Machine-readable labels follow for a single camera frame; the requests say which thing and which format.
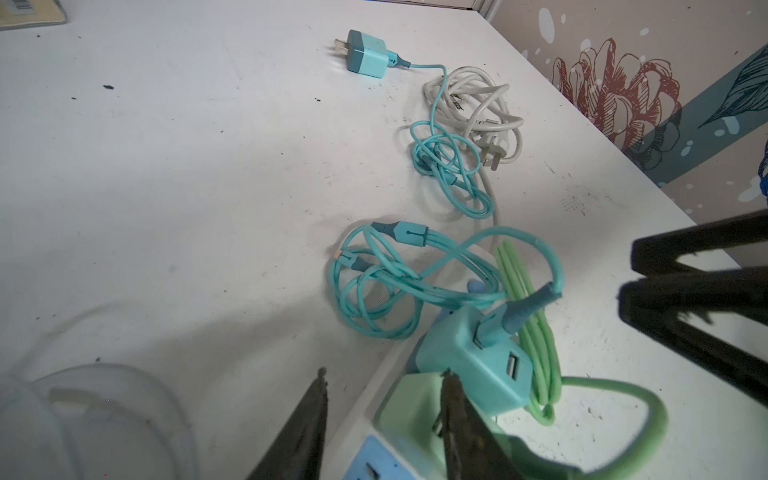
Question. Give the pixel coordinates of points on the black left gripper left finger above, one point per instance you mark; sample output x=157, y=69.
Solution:
x=297, y=452

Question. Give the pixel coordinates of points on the white blue small device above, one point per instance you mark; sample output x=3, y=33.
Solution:
x=360, y=423

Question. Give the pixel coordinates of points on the teal charger with cable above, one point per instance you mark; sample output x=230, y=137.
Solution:
x=384, y=274

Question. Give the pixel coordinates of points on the teal charger dark band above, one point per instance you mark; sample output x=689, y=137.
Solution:
x=448, y=158

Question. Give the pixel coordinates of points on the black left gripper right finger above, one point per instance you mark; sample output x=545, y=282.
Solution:
x=470, y=450

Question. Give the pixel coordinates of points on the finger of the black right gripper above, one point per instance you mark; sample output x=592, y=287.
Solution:
x=655, y=305
x=659, y=254

